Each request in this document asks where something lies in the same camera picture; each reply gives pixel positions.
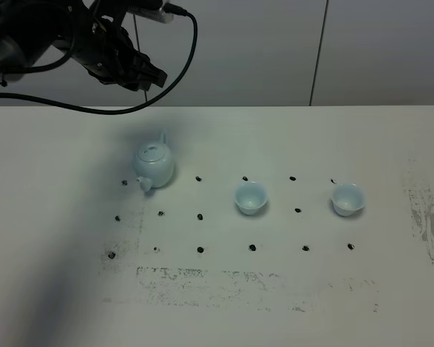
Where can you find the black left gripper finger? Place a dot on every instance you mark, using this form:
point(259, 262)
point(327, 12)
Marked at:
point(140, 67)
point(135, 84)

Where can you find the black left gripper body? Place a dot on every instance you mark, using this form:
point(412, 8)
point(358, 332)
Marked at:
point(102, 47)

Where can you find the light blue porcelain teapot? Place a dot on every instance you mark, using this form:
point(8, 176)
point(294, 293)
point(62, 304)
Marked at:
point(154, 163)

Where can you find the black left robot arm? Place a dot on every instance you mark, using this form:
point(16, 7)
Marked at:
point(29, 28)

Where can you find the left light blue teacup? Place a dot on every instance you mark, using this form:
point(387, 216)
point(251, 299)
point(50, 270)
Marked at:
point(250, 197)

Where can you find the light blue teacup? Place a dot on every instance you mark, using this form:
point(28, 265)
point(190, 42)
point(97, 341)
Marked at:
point(250, 197)
point(347, 199)

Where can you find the right light blue teacup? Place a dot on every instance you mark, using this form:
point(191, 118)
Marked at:
point(347, 199)

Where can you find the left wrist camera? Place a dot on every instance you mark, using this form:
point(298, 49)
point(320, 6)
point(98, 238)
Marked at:
point(150, 9)

